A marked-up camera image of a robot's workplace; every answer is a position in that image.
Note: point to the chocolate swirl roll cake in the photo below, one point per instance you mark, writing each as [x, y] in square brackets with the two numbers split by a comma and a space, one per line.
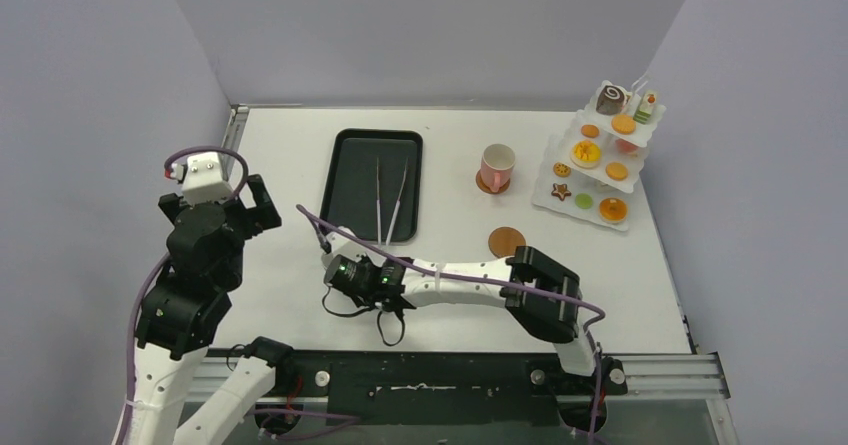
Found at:
[611, 100]

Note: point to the black serving tray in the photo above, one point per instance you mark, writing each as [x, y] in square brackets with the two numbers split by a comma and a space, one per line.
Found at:
[349, 194]

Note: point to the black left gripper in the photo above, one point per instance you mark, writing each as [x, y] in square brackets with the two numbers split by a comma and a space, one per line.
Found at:
[265, 214]

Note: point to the small patterned orange cookie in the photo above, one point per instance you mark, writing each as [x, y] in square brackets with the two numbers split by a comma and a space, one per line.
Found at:
[561, 170]

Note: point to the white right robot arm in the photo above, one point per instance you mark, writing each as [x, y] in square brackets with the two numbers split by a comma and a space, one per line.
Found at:
[542, 295]

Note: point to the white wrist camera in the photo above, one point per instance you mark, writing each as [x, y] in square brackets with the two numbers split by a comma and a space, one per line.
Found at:
[341, 245]
[203, 179]

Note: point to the orange macaron sandwich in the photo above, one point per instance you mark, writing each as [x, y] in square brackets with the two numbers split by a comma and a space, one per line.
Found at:
[623, 124]

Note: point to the pink strawberry cake slice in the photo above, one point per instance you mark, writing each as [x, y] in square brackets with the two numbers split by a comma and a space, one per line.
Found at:
[626, 147]

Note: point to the metal serving tongs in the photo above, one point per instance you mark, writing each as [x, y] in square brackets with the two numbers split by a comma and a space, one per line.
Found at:
[381, 237]

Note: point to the yellow fruit tart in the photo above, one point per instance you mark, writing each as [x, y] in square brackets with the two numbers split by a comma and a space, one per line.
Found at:
[586, 154]

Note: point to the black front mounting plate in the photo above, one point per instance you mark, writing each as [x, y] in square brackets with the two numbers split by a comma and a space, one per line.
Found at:
[446, 388]

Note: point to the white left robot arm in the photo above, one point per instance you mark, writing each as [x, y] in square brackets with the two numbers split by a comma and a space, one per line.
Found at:
[185, 301]

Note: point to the small orange biscuit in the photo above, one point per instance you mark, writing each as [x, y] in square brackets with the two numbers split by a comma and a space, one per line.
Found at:
[590, 131]

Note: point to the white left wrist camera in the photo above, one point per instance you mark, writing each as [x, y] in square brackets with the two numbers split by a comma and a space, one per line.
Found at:
[203, 179]

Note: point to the green round macaron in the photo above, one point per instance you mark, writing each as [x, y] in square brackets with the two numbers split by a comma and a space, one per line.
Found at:
[584, 201]

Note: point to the white three-tier dessert stand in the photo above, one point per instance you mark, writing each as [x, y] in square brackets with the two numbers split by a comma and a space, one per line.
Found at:
[590, 171]

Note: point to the plain orange round cookie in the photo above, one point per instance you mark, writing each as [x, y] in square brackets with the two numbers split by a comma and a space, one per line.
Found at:
[617, 171]

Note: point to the pink ceramic cup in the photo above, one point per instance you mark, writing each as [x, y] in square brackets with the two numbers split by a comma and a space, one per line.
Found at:
[496, 168]

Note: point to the green layered cake slice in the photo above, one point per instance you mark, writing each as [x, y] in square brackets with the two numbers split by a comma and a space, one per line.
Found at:
[646, 107]

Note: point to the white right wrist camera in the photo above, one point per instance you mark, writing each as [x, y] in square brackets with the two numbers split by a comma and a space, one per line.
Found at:
[341, 245]

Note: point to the brown star cookie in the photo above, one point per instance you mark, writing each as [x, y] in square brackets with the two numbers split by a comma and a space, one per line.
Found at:
[561, 191]

